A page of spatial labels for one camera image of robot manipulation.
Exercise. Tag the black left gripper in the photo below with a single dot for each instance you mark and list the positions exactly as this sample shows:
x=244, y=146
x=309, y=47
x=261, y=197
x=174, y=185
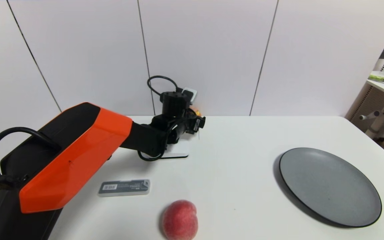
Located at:
x=197, y=125

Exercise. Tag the round orange pastry ball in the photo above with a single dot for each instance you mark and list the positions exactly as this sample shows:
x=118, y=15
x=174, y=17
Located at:
x=197, y=112

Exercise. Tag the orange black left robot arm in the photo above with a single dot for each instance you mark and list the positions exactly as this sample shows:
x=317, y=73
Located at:
x=78, y=146

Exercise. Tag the gray round plate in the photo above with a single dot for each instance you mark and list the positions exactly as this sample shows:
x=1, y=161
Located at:
x=330, y=186

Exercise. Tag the white flat box device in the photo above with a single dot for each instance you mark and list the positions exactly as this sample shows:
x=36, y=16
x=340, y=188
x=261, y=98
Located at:
x=177, y=150

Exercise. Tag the gray case with barcode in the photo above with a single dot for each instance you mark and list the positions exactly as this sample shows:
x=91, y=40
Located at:
x=125, y=187

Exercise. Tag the red peach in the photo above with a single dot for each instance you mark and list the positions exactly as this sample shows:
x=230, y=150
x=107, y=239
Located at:
x=180, y=220

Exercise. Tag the green item on desk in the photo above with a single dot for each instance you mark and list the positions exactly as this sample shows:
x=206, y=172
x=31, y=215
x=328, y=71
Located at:
x=378, y=78

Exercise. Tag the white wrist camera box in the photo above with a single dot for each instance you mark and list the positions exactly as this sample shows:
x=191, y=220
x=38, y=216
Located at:
x=190, y=93

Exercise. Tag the white desk leg frame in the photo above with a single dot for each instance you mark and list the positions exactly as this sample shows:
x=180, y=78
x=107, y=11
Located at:
x=383, y=118

